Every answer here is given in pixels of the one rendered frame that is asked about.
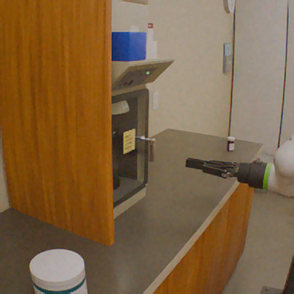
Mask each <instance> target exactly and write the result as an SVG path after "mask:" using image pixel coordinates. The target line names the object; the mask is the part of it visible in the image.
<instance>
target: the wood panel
mask: <svg viewBox="0 0 294 294"><path fill-rule="evenodd" d="M112 2H113V0H0V123H1V129H2V144H3V150H4V161H5V172H6V178H7V183H8V193H9V199H10V204H11V207H12V208H14V209H15V210H17V211H20V212H23V213H25V214H27V215H30V216H32V217H35V218H37V219H38V220H41V221H44V222H46V223H49V224H52V225H54V226H56V227H60V228H63V229H65V230H68V231H70V232H72V233H75V234H78V235H80V236H83V237H85V238H88V239H90V240H94V241H96V242H97V243H101V244H104V245H107V246H111V245H112V244H113V243H115V228H114V224H113V145H112V103H111V79H112V64H111V48H112V26H111V24H112Z"/></svg>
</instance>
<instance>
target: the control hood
mask: <svg viewBox="0 0 294 294"><path fill-rule="evenodd" d="M174 61H175V58H174V57H157V59H145V60H137V61H130V62H128V61H111V64H112V79H111V92H113V91H117V90H112V89H113V88H114V87H115V86H116V85H117V84H118V83H119V82H120V80H121V79H122V78H124V76H125V75H126V74H127V73H128V72H130V71H137V70H148V69H152V68H158V69H157V70H155V71H154V72H153V73H152V75H151V76H150V77H148V78H147V79H146V80H145V82H144V83H143V84H148V83H153V82H154V81H155V80H156V79H157V78H158V77H160V75H161V74H162V72H163V71H165V70H166V69H167V68H168V67H169V66H171V64H172V63H173V62H174ZM138 85H141V84H137V85H133V86H130V87H135V86H138ZM130 87H124V88H121V89H118V90H122V89H126V88H130Z"/></svg>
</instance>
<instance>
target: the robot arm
mask: <svg viewBox="0 0 294 294"><path fill-rule="evenodd" d="M236 163H237V162H235V161H231V162H225V161H219V160H213V159H210V161H206V160H202V159H198V158H191V157H188V158H187V159H186V162H185V167H189V168H196V169H200V170H202V172H203V173H206V174H208V175H209V174H211V175H216V176H218V177H222V178H223V179H227V177H230V178H237V182H239V183H241V184H243V183H245V184H248V185H249V187H250V188H254V190H256V189H257V188H259V189H262V190H268V191H272V192H276V193H279V194H281V195H283V196H286V197H292V196H294V133H293V134H292V135H291V136H290V138H289V139H287V140H286V142H285V143H284V144H282V145H281V146H280V147H279V149H277V151H276V153H275V155H274V158H273V163H272V164H270V163H266V162H263V161H260V157H257V160H253V162H245V161H241V162H240V164H239V165H236Z"/></svg>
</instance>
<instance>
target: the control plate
mask: <svg viewBox="0 0 294 294"><path fill-rule="evenodd" d="M157 69H158V68H152V69H148V70H137V71H130V72H128V73H127V74H126V75H125V76H124V78H122V79H121V80H120V82H119V83H118V84H117V85H116V86H115V87H114V88H113V89H112V90H118V89H121V88H124V87H130V86H133V85H137V84H143V83H144V82H145V80H146V79H147V78H148V77H150V76H151V75H152V73H153V72H154V71H155V70H157ZM148 72H149V73H148ZM141 73H142V75H141ZM142 79H144V81H142ZM131 80H134V81H133V82H132V83H131V84H130V85H128V84H129V83H130V81H131ZM136 80H137V83H136V82H135V81H136ZM139 80H141V82H139ZM126 82H127V83H128V84H127V85H126V86H124V84H125V83H126ZM120 84H121V86H120Z"/></svg>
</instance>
